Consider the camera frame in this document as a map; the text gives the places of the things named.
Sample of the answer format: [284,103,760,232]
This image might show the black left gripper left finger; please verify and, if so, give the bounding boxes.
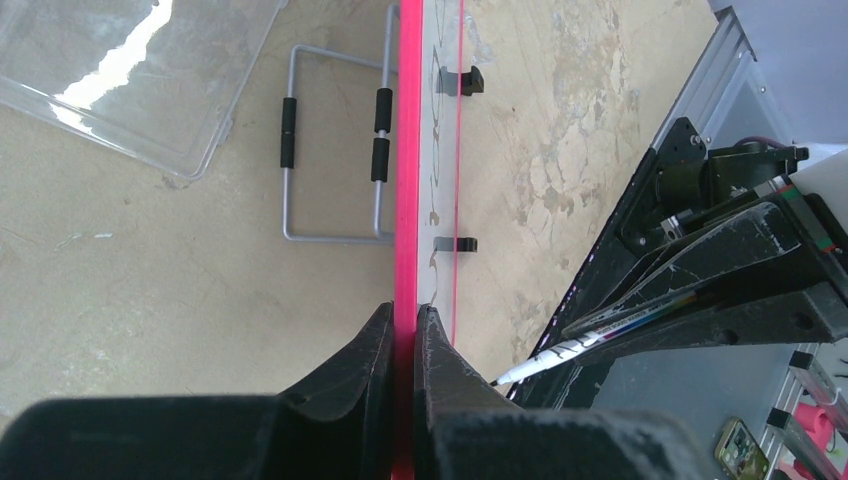
[1,303,394,479]

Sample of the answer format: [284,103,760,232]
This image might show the aluminium frame rail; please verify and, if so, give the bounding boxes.
[650,6,755,151]

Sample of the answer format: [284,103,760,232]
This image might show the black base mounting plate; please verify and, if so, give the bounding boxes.
[506,117,816,458]

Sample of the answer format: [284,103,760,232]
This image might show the pink object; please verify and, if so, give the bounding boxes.
[794,403,847,479]

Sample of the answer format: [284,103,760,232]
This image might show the red framed whiteboard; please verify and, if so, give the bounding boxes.
[392,1,464,479]

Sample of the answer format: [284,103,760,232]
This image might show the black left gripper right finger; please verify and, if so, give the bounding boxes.
[413,306,706,479]

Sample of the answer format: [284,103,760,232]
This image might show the clear plastic box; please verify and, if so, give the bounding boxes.
[1,0,284,180]

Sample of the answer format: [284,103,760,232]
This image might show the white dry erase marker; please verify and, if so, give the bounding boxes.
[489,292,697,387]

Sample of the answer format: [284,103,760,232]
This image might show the smartphone on table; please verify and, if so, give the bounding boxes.
[714,417,770,480]

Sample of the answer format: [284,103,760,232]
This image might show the grey wire whiteboard stand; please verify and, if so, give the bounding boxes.
[280,2,401,246]

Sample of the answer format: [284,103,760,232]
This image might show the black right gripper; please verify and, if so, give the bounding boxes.
[562,148,847,366]

